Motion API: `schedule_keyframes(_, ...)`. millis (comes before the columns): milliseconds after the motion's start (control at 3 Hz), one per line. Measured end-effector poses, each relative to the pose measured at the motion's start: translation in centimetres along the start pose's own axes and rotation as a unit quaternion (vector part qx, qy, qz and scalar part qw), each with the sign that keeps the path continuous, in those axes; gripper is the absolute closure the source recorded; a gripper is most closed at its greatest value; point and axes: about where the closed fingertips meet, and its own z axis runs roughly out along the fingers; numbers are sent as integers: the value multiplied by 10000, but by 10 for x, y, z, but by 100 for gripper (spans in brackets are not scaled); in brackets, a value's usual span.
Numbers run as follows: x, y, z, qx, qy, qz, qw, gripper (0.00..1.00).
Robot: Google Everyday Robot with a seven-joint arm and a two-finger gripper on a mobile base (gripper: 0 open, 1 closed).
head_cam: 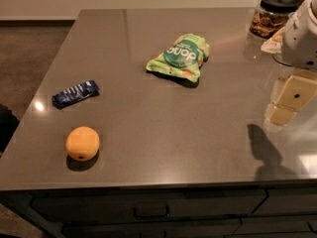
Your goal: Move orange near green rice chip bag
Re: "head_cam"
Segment glass jar with black lid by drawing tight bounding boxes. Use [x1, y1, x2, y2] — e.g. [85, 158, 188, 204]
[250, 0, 299, 39]

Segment clear plastic cup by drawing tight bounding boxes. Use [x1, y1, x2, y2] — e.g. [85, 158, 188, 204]
[272, 53, 290, 66]

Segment blue snack bar wrapper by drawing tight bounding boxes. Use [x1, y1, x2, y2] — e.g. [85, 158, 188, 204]
[52, 80, 99, 109]

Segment black drawer handle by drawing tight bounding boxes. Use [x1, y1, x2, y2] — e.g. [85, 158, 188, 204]
[133, 205, 169, 219]

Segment green rice chip bag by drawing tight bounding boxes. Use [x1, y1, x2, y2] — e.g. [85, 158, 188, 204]
[146, 33, 210, 83]

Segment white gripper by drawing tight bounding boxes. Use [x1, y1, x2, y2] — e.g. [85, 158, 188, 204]
[261, 0, 317, 126]

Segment orange fruit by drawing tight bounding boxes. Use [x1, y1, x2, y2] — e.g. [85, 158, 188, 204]
[65, 127, 100, 162]

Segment dark lower drawer front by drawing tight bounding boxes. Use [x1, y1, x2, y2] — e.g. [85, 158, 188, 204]
[62, 219, 241, 238]

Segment dark cabinet drawer front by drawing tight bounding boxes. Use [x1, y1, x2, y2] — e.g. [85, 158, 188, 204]
[32, 190, 266, 224]

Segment dark right drawer front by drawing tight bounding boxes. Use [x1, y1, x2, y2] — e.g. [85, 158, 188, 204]
[254, 188, 317, 215]

